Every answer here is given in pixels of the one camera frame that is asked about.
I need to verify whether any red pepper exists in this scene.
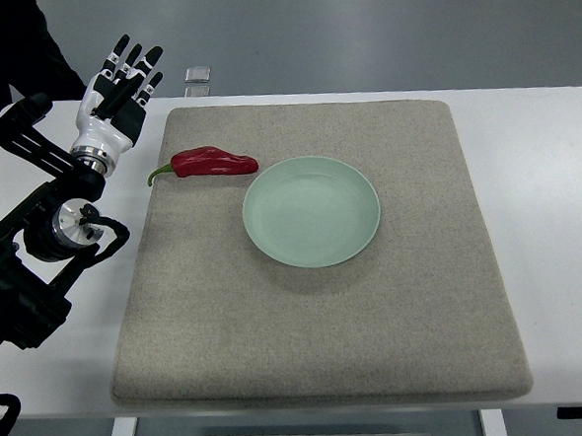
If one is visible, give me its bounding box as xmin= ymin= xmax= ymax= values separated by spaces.
xmin=147 ymin=146 xmax=259 ymax=186

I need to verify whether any light green plate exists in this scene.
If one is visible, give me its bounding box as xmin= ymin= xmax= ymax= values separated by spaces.
xmin=242 ymin=156 xmax=381 ymax=269

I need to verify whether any white right table leg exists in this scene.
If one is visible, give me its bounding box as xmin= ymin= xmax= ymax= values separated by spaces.
xmin=478 ymin=408 xmax=508 ymax=436

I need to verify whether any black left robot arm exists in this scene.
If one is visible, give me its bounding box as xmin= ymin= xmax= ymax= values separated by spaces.
xmin=0 ymin=93 xmax=130 ymax=349

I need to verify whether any dark clothed person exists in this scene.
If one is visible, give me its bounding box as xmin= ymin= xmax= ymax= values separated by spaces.
xmin=0 ymin=0 xmax=87 ymax=112

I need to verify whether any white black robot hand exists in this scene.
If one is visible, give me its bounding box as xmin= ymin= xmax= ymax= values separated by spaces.
xmin=69 ymin=35 xmax=164 ymax=177

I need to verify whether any lower floor socket plate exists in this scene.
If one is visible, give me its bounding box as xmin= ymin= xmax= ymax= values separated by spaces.
xmin=184 ymin=85 xmax=210 ymax=98

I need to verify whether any beige fabric mat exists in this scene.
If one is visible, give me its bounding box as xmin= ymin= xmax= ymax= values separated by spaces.
xmin=110 ymin=100 xmax=533 ymax=407

